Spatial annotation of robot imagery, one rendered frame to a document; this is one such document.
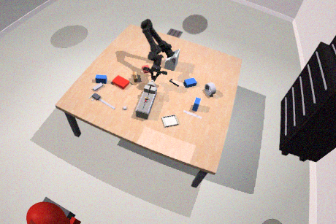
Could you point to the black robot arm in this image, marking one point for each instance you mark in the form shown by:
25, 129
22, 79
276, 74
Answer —
155, 49

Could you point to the blue rectangular block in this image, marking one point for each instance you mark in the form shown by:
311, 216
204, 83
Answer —
196, 104
101, 78
190, 82

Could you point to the grey ring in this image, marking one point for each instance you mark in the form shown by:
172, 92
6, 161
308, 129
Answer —
210, 88

